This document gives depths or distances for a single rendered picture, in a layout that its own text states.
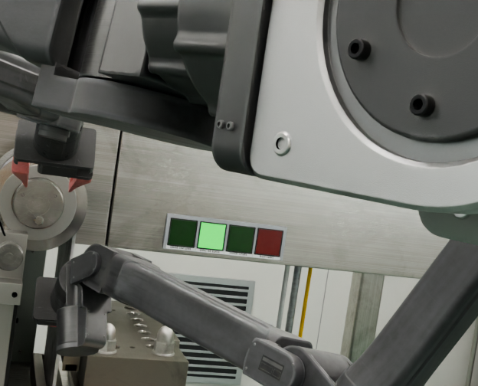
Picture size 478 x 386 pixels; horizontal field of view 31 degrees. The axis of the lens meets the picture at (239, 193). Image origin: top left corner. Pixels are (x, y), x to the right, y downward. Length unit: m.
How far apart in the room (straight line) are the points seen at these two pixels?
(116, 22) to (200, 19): 0.08
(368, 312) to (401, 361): 1.23
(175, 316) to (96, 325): 0.18
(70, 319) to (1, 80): 0.42
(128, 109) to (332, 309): 4.05
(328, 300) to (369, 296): 2.36
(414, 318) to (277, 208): 0.97
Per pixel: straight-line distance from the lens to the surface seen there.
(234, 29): 0.31
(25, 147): 1.15
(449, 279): 0.82
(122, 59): 0.38
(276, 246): 1.78
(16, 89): 0.92
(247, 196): 1.75
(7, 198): 1.35
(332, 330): 4.46
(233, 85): 0.31
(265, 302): 4.31
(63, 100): 0.44
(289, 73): 0.29
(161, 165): 1.71
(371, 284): 2.06
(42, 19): 0.45
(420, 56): 0.26
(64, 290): 1.22
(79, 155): 1.16
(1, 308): 1.34
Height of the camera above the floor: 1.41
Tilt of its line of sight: 4 degrees down
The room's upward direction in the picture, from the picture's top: 8 degrees clockwise
